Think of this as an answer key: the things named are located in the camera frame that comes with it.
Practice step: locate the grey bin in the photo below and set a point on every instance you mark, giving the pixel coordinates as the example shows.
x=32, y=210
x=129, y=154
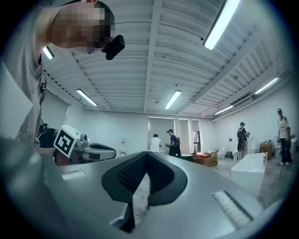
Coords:
x=229, y=155

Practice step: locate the window roller blind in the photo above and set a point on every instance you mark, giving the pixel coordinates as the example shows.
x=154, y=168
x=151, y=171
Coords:
x=195, y=127
x=183, y=133
x=161, y=124

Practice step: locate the large cardboard box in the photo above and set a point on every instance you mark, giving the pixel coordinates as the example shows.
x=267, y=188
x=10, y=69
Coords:
x=208, y=161

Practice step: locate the person's left hand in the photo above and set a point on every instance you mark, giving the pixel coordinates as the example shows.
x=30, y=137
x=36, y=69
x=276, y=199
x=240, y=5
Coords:
x=65, y=161

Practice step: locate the white bathtub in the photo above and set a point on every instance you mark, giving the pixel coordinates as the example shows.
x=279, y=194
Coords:
x=250, y=163

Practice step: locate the black head-mounted camera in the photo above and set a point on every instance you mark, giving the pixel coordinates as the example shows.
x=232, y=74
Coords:
x=114, y=47

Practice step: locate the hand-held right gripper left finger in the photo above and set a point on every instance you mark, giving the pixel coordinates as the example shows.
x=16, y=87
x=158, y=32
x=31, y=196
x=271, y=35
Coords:
x=81, y=198

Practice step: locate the long ceiling light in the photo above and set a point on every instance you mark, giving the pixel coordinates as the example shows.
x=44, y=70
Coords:
x=223, y=110
x=266, y=85
x=47, y=53
x=220, y=25
x=87, y=97
x=172, y=100

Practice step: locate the brown box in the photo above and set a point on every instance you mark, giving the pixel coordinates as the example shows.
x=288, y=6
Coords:
x=266, y=150

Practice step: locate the white toilet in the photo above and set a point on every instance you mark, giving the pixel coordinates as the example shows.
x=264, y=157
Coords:
x=236, y=155
x=252, y=144
x=223, y=150

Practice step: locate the black white-striped bag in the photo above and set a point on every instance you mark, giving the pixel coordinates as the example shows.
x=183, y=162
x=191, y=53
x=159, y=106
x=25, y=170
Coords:
x=46, y=137

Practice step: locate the person's head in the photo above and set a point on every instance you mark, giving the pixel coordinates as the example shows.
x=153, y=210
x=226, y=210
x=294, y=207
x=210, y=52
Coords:
x=77, y=23

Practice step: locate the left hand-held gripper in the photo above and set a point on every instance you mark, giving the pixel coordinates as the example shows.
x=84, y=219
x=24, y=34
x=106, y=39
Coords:
x=65, y=142

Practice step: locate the person's grey t-shirt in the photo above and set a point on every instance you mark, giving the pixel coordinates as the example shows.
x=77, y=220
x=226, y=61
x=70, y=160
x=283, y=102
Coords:
x=21, y=93

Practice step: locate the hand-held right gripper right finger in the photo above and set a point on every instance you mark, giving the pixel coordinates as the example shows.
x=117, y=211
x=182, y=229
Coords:
x=198, y=210

